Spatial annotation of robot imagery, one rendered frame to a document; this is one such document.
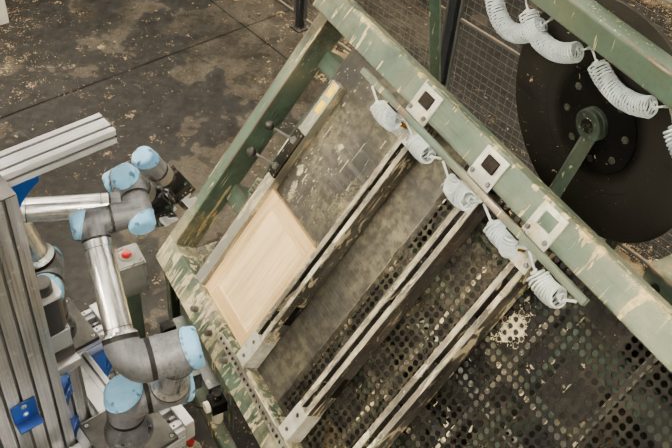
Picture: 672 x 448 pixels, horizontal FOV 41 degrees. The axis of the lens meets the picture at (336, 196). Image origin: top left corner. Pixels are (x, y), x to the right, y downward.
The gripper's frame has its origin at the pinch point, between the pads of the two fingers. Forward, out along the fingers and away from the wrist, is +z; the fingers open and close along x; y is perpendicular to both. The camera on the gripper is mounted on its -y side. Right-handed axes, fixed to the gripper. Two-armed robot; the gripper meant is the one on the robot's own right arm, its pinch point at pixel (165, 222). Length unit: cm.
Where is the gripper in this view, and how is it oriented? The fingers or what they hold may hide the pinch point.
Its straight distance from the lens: 278.8
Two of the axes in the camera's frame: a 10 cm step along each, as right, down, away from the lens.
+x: -1.8, -8.9, 4.3
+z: 2.2, 3.8, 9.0
